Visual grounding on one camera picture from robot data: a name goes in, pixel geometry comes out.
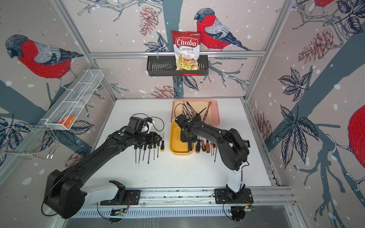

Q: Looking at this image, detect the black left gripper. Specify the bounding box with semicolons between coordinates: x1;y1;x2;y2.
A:
134;131;163;144

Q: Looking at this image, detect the green black handle screwdriver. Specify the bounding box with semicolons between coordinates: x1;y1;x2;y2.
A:
147;144;152;164

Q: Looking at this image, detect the large yellow black screwdriver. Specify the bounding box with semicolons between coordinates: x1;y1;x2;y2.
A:
157;142;160;158

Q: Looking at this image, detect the black ribbed handle screwdriver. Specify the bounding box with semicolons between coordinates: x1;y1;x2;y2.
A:
142;144;147;161

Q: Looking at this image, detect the pink handle screwdriver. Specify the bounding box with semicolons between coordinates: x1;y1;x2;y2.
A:
188;142;193;152

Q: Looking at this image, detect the slim black yellow-capped screwdriver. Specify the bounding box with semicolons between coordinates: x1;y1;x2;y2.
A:
160;133;164;152

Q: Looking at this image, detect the black orange stubby screwdriver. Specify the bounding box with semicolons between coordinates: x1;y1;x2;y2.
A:
195;139;201;154

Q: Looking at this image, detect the orange black small screwdriver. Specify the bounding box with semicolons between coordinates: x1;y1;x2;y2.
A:
201;139;206;152

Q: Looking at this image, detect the amber handle black screwdriver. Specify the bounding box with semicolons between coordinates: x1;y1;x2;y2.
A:
205;140;211;153

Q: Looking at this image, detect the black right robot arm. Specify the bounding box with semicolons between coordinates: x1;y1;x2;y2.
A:
175;114;250;204

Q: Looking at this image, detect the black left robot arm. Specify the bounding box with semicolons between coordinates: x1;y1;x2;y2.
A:
42;128;162;219

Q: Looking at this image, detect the yellow plastic storage box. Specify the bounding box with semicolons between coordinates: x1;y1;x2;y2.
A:
169;123;195;156

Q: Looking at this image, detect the black cutlery bundle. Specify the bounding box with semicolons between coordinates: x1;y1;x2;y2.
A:
183;101;208;120

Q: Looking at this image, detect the pink plastic tray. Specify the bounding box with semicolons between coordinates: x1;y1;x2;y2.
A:
171;99;221;125

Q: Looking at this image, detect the red Chuba cassava chips bag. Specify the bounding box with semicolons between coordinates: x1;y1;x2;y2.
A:
172;30;201;71

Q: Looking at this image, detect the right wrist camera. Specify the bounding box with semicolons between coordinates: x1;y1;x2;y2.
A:
175;114;189;127

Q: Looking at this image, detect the wooden handled knife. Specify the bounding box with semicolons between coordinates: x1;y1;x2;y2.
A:
203;101;212;122

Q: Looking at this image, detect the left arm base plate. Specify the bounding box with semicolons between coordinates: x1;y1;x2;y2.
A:
100;190;141;206

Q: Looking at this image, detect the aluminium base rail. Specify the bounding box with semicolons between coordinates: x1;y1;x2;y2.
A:
62;187;297;222

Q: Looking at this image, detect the black wall basket shelf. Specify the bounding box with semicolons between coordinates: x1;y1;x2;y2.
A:
146;55;209;77

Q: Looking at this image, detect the orange item in wire shelf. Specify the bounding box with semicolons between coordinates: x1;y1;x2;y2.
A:
60;115;76;128

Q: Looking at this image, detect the white wire mesh shelf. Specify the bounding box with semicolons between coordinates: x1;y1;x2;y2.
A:
45;69;104;131

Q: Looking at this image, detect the metal wall hook rack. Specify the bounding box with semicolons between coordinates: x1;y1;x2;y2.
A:
1;122;60;161

